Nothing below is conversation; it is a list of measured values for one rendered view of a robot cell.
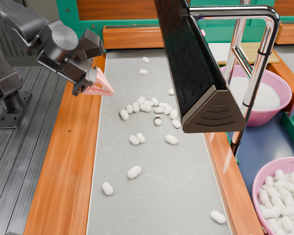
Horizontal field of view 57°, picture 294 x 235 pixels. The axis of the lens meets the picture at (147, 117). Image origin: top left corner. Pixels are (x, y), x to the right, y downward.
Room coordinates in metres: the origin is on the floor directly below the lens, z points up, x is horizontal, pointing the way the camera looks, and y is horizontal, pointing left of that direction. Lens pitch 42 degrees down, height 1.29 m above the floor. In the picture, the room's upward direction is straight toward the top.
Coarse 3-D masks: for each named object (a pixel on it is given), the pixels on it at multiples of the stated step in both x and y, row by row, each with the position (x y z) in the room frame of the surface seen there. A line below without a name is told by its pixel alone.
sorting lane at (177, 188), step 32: (128, 64) 0.93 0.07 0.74; (160, 64) 0.93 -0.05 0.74; (128, 96) 0.72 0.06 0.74; (160, 96) 0.72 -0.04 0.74; (128, 128) 0.57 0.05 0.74; (160, 128) 0.57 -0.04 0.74; (96, 160) 0.45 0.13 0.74; (128, 160) 0.45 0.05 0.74; (160, 160) 0.45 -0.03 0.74; (192, 160) 0.45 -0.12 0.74; (96, 192) 0.36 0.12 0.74; (128, 192) 0.36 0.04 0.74; (160, 192) 0.36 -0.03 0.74; (192, 192) 0.36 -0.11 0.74; (96, 224) 0.28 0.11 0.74; (128, 224) 0.28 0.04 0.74; (160, 224) 0.28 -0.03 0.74; (192, 224) 0.28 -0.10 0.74; (224, 224) 0.28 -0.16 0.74
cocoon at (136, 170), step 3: (132, 168) 0.41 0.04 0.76; (135, 168) 0.41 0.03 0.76; (138, 168) 0.41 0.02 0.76; (129, 171) 0.40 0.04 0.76; (132, 171) 0.40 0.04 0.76; (135, 171) 0.40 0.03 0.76; (138, 171) 0.40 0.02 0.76; (129, 174) 0.39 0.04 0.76; (132, 174) 0.39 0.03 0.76; (135, 174) 0.39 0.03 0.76; (129, 177) 0.39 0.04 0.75; (132, 177) 0.39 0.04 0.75
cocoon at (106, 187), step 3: (105, 183) 0.37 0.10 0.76; (108, 183) 0.37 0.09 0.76; (102, 186) 0.36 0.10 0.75; (105, 186) 0.36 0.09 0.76; (108, 186) 0.36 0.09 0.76; (105, 189) 0.35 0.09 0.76; (108, 189) 0.35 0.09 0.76; (111, 189) 0.35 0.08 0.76; (105, 192) 0.35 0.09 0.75; (108, 192) 0.35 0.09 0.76; (111, 192) 0.35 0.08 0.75
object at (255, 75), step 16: (240, 0) 0.64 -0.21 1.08; (208, 16) 0.46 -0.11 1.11; (224, 16) 0.47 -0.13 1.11; (240, 16) 0.47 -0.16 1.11; (256, 16) 0.48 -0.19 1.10; (272, 16) 0.47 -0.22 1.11; (240, 32) 0.63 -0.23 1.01; (272, 32) 0.48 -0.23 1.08; (240, 64) 0.56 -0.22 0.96; (256, 64) 0.48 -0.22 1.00; (256, 80) 0.48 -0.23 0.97; (240, 144) 0.48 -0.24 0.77
